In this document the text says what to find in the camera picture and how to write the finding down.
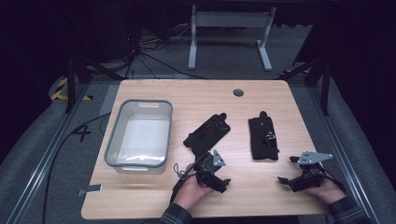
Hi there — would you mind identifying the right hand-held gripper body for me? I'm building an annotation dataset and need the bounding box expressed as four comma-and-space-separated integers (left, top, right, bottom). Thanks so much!
289, 150, 334, 193

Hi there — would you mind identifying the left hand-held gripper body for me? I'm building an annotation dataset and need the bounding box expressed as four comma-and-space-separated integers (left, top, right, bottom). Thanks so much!
192, 149, 227, 189

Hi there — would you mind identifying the white basin with grey rim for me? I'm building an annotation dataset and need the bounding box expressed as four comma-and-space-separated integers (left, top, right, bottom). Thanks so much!
104, 98, 174, 175

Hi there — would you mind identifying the person's right hand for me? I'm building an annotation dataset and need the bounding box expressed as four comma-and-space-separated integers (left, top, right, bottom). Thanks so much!
302, 177, 347, 205

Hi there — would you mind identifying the person's left hand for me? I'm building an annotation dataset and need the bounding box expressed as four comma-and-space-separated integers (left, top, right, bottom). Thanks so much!
172, 162, 217, 212

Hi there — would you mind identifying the black folded cloth with buckle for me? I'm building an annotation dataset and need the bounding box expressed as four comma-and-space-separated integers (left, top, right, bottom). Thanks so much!
247, 110, 280, 161

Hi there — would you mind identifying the black metal stand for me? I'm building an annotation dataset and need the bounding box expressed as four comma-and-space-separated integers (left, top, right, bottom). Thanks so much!
279, 56, 332, 117
63, 51, 126, 114

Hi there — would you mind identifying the yellow black hazard tape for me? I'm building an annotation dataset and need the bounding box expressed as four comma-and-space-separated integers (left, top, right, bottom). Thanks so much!
50, 77, 94, 102

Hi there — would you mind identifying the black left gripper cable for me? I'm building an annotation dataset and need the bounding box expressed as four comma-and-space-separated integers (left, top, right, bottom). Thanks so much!
170, 151, 210, 203

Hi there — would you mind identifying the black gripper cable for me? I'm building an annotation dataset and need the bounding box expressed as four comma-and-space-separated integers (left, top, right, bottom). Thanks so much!
319, 168, 347, 193
170, 151, 210, 203

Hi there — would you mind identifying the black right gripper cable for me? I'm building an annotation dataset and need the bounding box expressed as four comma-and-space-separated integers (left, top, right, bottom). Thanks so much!
319, 168, 347, 193

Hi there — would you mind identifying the grey metal floor rail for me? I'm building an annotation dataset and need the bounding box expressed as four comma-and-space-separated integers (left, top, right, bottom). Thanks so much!
306, 86, 378, 224
5, 83, 92, 224

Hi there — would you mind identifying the grey metal table bracket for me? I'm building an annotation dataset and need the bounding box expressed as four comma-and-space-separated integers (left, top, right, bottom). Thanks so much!
77, 184, 104, 198

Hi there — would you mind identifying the bundle of floor cables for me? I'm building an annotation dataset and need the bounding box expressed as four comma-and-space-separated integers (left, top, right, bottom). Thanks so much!
124, 26, 208, 80

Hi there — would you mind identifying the white metal desk frame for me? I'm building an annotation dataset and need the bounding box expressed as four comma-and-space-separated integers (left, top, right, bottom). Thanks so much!
188, 4, 277, 72

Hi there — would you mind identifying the long black floor cable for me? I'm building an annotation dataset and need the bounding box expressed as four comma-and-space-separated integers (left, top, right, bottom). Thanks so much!
41, 112, 112, 224

